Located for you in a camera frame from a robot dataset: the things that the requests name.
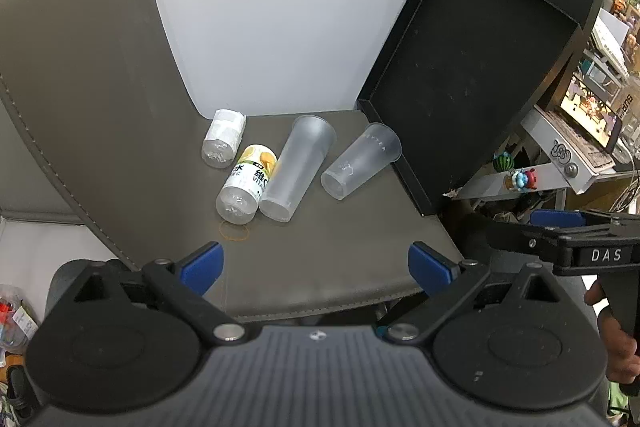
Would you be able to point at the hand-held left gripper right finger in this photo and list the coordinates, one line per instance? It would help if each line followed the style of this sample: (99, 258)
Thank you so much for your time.
(429, 271)

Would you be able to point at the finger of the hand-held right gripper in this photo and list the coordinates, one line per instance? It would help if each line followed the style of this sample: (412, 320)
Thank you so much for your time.
(520, 238)
(556, 219)

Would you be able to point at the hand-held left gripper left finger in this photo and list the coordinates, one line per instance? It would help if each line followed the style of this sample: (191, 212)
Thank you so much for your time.
(204, 268)

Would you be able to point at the short frosted plastic cup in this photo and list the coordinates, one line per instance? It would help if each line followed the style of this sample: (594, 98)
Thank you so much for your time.
(361, 159)

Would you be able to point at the tall frosted plastic cup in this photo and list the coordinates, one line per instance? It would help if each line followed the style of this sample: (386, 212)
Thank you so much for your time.
(299, 167)

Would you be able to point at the person's right hand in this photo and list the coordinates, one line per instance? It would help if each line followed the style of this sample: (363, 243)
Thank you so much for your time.
(620, 347)

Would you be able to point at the yellow rubber band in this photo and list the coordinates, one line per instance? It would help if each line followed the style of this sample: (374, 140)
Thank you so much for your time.
(235, 238)

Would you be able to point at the small colourful toy figure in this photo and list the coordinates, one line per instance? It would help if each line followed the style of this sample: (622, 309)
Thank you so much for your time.
(520, 179)

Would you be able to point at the watermelon toy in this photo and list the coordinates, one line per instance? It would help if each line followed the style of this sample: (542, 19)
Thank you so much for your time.
(503, 163)

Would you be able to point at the grey phone stand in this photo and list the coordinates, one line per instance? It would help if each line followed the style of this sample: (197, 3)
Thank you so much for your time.
(560, 142)

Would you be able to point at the yellow label plastic bottle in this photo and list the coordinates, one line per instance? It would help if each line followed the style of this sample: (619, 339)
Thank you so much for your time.
(247, 184)

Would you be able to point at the phone showing cartoon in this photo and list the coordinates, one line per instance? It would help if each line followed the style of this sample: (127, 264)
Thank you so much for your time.
(592, 113)

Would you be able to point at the white label plastic bottle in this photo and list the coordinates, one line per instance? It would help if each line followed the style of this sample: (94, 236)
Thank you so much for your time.
(223, 138)

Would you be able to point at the black tray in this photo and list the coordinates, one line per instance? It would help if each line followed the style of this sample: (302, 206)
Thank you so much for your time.
(465, 82)

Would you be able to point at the grey leather desk mat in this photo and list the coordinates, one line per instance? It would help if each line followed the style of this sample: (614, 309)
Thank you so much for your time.
(100, 107)

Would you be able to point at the white box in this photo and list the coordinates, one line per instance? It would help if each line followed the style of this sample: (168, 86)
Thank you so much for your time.
(612, 32)

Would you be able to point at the clear bag of small parts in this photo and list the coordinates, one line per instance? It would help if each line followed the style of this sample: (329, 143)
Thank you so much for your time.
(15, 322)

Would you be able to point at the white backdrop board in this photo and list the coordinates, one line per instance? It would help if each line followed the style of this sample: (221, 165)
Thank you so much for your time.
(300, 7)

